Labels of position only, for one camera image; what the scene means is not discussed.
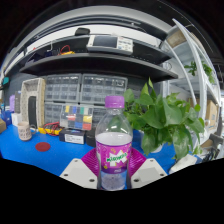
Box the small white box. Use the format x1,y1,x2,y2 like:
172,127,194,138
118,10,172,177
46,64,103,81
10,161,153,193
11,112,23,128

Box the green potted plant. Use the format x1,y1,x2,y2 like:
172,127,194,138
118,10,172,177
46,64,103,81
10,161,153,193
123,78,206,161

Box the black box with white label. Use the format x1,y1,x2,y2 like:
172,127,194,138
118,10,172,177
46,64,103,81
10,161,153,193
59,128,87,145

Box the purple-labelled clear drink bottle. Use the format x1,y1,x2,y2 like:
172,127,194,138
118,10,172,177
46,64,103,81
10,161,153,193
94,95,134,192

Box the black flat case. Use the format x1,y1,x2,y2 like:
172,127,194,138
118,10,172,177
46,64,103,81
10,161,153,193
85,128,98,148

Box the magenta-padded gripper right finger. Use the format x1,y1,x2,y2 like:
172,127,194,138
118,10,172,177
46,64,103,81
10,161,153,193
127,147,168,190

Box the clear compartment box, colourful parts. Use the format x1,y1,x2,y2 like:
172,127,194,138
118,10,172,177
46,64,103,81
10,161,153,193
59,103,95,132

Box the black overhead shelf unit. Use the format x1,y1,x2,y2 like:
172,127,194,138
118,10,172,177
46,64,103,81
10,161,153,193
18,28,179,84

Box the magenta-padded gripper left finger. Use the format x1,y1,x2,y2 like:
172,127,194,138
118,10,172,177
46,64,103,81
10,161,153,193
59,147,101,190

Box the dark grey tall box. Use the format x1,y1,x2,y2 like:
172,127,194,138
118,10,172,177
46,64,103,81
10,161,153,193
14,90,22,114

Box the beige patterned mug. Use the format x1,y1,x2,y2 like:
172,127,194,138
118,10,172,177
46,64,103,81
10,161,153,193
17,121,37,142

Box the white metal shelf rack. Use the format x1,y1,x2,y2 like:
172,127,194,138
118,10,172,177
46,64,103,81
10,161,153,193
161,18,224,158

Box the blue box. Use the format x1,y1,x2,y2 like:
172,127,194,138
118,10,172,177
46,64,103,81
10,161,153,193
0,109,14,126

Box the flat round red coaster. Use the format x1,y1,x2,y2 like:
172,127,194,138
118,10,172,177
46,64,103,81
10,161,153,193
35,141,52,153

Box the purple bag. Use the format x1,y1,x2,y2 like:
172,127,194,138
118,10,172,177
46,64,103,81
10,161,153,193
8,94,17,113

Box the black rectangular speaker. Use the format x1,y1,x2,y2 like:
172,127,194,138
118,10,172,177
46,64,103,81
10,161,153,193
27,95,37,127

